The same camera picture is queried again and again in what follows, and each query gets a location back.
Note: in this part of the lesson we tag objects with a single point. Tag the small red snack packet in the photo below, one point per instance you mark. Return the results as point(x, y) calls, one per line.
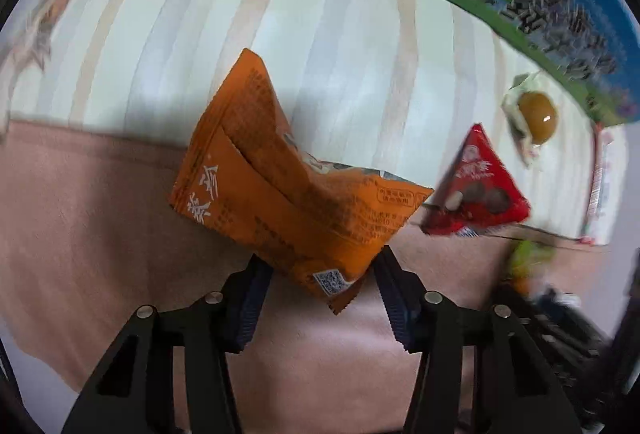
point(475, 194)

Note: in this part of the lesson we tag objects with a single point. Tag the cat print striped blanket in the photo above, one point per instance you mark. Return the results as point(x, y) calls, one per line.
point(125, 194)

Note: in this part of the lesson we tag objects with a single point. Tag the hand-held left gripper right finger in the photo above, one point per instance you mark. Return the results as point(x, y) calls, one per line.
point(397, 309)

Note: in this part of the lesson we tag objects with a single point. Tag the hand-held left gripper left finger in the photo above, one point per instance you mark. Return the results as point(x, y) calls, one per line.
point(247, 309)

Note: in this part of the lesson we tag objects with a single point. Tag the orange snack packet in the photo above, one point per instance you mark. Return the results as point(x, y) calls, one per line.
point(280, 194)

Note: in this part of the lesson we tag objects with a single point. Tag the clear bag of coloured candy balls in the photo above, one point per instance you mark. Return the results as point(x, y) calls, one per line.
point(530, 259)

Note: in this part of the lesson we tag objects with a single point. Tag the white and red strip packet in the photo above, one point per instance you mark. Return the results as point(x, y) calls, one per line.
point(602, 184)

